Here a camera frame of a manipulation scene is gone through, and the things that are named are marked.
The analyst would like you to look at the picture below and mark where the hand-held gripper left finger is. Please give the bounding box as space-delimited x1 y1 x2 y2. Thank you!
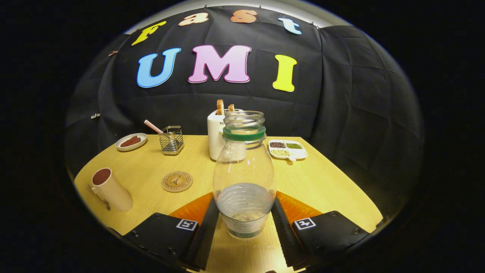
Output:
123 191 220 271

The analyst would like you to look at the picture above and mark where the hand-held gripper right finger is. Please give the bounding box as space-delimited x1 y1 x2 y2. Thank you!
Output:
270 191 370 270

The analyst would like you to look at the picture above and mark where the round cork coaster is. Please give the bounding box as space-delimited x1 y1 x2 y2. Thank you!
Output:
161 171 194 193

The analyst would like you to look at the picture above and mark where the clear plastic juice bottle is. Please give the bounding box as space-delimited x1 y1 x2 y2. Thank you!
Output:
213 110 277 239

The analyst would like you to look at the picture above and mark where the cream cup with handle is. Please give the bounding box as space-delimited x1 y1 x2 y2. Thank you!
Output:
90 168 134 212

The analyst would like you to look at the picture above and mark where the wooden table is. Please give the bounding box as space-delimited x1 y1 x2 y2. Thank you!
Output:
74 135 384 273

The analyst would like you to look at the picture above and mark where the white divided bean tray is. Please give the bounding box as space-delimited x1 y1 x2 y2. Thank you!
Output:
268 140 308 162

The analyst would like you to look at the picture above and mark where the white toaster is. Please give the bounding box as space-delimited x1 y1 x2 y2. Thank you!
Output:
207 109 245 161

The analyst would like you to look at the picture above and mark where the small white round plate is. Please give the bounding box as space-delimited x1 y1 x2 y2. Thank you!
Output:
115 133 148 152

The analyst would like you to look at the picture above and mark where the black backdrop cloth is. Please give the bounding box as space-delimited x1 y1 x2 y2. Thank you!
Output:
64 5 424 224

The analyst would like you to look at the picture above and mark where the wire mesh holder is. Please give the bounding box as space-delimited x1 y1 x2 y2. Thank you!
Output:
158 126 185 156

